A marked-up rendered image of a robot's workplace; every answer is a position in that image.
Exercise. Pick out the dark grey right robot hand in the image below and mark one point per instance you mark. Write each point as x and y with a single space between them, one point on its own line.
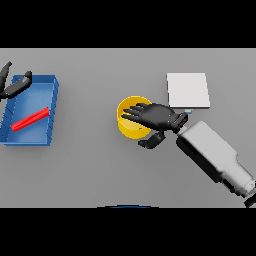
156 116

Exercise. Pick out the yellow bowl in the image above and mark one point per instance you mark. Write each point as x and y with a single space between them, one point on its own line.
130 128

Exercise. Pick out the blue tray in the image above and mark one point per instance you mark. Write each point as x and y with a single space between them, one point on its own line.
33 103

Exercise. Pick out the red beaker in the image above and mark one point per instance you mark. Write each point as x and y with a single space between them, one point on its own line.
30 119

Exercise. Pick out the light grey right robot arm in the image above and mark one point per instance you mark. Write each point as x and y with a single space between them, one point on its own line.
210 153

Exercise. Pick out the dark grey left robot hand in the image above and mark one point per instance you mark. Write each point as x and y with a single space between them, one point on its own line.
13 87

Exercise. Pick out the pale square measuring scale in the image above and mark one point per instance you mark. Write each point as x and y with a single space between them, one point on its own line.
188 90

